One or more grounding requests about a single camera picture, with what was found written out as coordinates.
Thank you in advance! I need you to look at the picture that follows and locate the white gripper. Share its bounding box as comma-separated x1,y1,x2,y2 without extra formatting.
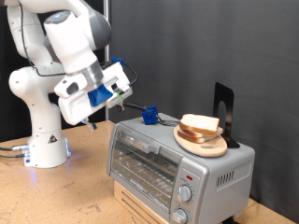
57,61,134,132

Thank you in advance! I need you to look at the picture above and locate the glass oven door with handle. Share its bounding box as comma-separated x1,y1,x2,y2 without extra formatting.
108,124,183,217

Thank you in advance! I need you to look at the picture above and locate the metal spatula with blue block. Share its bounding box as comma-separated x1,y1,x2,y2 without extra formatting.
121,102,181,127

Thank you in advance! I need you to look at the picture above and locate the silver toaster oven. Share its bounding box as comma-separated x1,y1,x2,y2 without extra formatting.
107,112,256,224

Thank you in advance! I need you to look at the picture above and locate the silver oven knob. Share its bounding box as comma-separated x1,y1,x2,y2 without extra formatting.
170,208,189,224
178,185,192,203

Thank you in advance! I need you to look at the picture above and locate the black curtain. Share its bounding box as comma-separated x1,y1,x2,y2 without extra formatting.
0,0,107,143

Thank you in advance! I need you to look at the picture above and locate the oval wooden cutting board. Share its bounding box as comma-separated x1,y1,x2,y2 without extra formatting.
173,124,229,158

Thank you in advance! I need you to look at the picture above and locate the dark grey backdrop panel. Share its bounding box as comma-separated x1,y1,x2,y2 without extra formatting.
109,0,299,223

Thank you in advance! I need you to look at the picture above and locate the vertical metal pole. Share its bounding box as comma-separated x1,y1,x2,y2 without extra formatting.
103,0,111,121

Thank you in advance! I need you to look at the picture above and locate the black metal bookend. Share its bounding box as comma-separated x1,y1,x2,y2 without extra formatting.
212,81,241,149

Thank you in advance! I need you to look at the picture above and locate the silver wrist camera blue mount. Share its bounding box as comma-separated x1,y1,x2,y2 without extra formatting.
87,83,134,109

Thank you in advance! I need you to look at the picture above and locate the wire oven rack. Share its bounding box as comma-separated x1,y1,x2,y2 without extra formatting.
113,148,178,203

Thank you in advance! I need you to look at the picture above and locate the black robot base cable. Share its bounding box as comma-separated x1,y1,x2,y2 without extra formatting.
0,143,31,153
0,153,26,160

